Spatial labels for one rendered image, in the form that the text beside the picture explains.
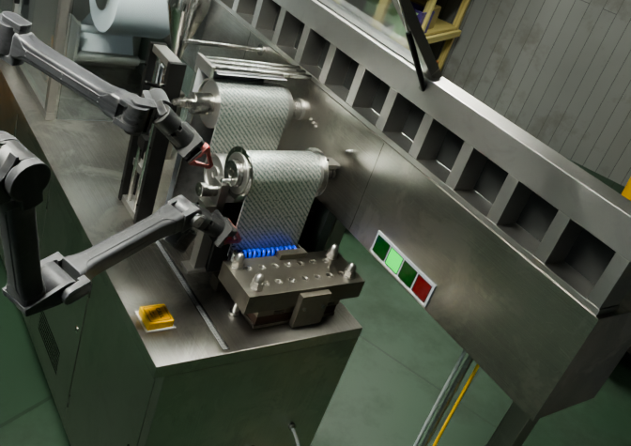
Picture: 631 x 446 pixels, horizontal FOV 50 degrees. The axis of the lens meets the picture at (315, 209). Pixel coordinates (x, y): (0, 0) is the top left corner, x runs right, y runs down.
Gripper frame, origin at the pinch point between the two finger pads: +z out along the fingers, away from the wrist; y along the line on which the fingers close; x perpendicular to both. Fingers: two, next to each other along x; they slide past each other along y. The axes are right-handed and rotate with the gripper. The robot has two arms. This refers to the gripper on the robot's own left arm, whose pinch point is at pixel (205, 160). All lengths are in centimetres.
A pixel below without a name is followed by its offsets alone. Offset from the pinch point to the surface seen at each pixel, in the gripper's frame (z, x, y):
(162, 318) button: 15.8, -35.5, 17.2
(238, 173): 9.2, 3.9, 2.2
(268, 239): 33.7, -2.9, 5.0
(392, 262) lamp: 42, 19, 35
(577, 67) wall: 451, 326, -267
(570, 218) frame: 18, 50, 73
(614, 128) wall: 496, 311, -212
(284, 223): 32.9, 3.9, 5.0
